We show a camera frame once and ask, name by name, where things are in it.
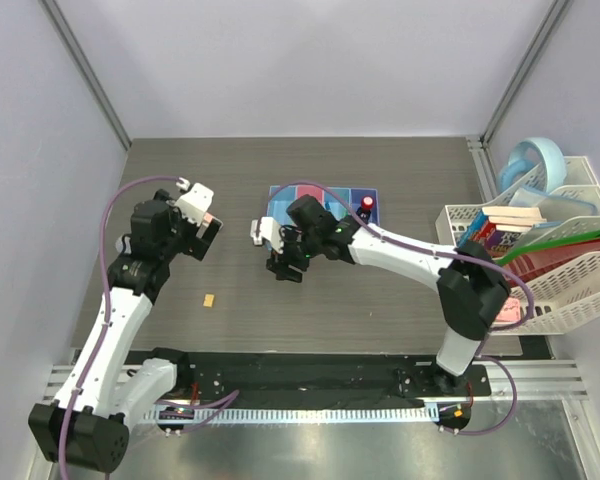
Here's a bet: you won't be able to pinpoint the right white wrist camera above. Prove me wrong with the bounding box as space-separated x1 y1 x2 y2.
250 217 284 253

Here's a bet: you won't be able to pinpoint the pink plastic bin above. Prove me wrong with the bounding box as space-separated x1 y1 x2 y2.
296 185 324 203

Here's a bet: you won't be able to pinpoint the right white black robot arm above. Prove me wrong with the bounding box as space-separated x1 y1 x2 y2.
250 194 510 395

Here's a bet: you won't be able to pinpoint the stack of books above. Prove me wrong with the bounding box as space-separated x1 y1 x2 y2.
456 206 547 258

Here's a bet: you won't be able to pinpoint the light blue bin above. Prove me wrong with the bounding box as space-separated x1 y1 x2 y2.
323 187 351 220
266 186 296 225

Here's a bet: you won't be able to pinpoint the left control board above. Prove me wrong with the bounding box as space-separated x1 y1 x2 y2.
157 406 195 435

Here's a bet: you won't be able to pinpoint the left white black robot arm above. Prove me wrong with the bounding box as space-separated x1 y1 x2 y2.
28 183 222 477

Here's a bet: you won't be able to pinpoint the white plastic file rack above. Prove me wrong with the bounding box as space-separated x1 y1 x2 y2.
435 157 600 335

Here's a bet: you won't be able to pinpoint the red cap black stamp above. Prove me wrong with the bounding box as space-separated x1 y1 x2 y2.
360 196 375 216

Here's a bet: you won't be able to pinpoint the right control board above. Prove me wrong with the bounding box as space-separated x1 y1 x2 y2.
436 404 472 435

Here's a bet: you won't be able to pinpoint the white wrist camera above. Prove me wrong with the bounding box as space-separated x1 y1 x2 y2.
174 177 214 226
250 217 284 253

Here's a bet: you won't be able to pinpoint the control board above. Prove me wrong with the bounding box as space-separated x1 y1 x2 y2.
157 406 195 435
436 404 472 435

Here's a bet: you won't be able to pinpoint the pink item in rack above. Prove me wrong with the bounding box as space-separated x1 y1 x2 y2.
494 297 522 325

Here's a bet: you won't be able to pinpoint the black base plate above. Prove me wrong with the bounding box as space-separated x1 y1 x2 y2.
174 351 492 401

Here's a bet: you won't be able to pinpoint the purple plastic bin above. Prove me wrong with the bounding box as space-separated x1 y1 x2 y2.
351 188 380 225

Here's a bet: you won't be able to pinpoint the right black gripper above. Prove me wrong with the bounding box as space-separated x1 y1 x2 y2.
266 225 321 284

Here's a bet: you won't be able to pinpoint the red green folders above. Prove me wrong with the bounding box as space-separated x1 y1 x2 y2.
496 230 600 277

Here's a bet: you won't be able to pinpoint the left light blue bin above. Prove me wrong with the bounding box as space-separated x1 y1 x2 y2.
266 186 296 225

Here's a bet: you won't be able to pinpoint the light blue tape roll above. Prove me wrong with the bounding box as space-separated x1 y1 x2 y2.
497 137 567 193

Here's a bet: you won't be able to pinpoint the small yellow eraser block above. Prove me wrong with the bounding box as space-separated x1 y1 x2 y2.
203 294 215 308

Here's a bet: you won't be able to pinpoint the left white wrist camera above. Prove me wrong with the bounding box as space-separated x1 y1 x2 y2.
174 177 214 226

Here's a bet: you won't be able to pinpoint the white slotted cable duct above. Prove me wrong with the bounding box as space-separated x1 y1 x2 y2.
140 403 438 426

